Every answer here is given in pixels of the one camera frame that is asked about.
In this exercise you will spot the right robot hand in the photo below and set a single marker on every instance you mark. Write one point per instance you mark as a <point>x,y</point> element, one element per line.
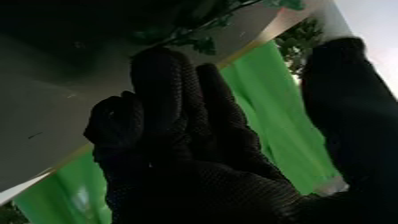
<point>195,166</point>

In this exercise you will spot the white sheet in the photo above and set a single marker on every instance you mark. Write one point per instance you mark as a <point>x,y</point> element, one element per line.
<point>53,110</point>

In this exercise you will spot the leafy green sprig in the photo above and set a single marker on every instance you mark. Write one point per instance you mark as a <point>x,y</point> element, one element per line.
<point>200,41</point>

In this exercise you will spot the leafy green plant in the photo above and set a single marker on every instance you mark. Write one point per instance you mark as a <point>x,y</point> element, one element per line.
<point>298,43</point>

